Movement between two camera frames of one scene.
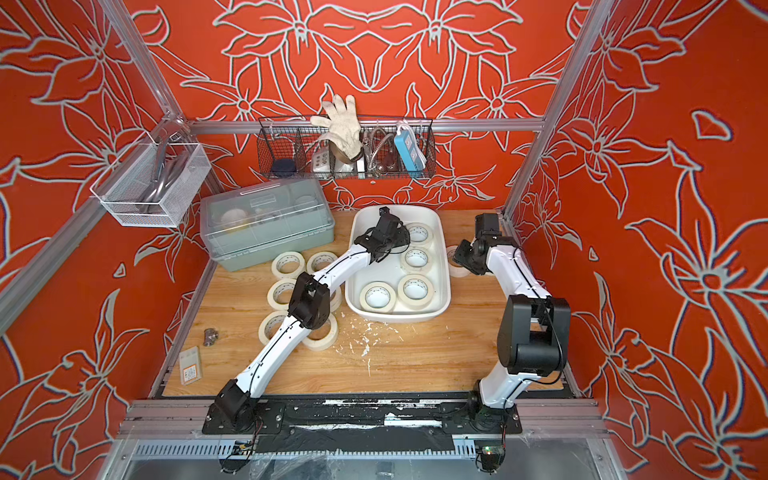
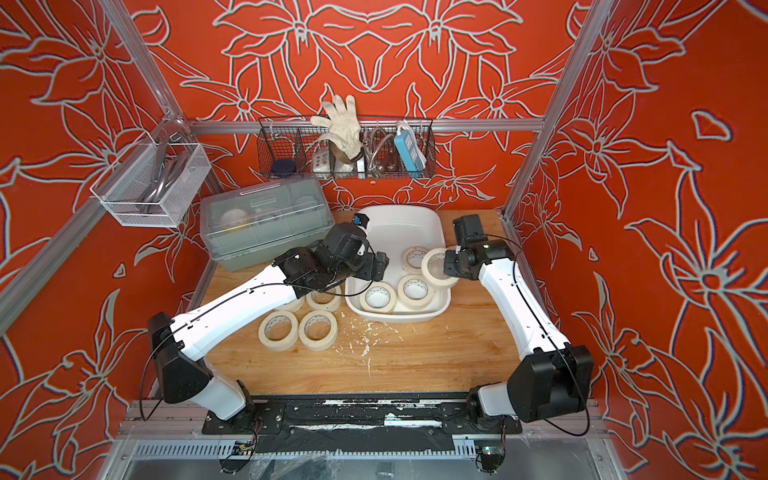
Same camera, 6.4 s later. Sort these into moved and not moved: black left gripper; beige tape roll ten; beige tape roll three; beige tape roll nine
Moved: black left gripper
Not moved: beige tape roll three; beige tape roll nine; beige tape roll ten
